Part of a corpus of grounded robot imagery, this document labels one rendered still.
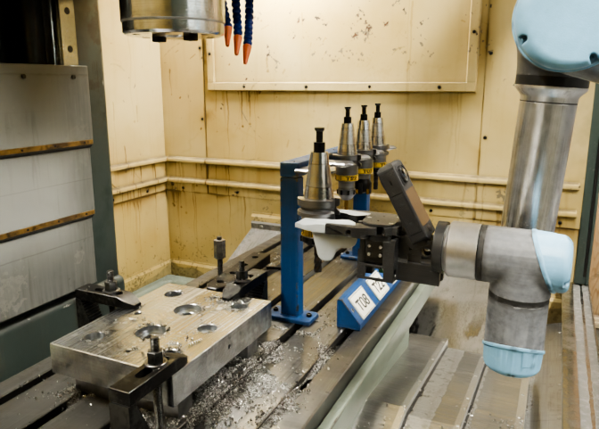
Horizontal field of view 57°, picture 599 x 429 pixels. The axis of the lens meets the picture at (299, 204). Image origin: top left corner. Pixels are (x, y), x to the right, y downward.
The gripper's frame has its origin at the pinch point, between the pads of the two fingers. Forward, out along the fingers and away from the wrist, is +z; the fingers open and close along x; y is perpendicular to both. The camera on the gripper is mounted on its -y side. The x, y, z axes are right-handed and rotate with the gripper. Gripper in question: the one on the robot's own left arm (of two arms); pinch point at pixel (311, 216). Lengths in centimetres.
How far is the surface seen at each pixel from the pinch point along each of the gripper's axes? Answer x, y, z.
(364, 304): 28.7, 25.0, 0.2
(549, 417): 46, 51, -37
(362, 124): 50, -10, 9
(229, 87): 99, -16, 75
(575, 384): 37, 37, -40
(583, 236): 100, 23, -42
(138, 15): -8.0, -28.5, 24.1
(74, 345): -18.1, 19.7, 30.7
